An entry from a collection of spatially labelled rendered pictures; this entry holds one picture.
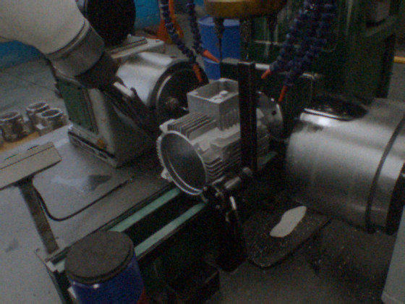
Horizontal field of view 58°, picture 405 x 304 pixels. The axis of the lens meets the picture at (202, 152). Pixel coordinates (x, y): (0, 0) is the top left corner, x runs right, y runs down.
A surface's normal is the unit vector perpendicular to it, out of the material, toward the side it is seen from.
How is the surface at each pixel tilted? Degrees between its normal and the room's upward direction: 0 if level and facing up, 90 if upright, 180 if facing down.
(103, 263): 0
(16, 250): 0
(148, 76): 39
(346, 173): 69
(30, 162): 58
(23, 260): 0
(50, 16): 96
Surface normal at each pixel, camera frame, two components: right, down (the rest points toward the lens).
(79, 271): -0.09, -0.86
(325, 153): -0.66, -0.04
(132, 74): -0.55, -0.34
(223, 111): 0.70, 0.31
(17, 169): 0.55, -0.20
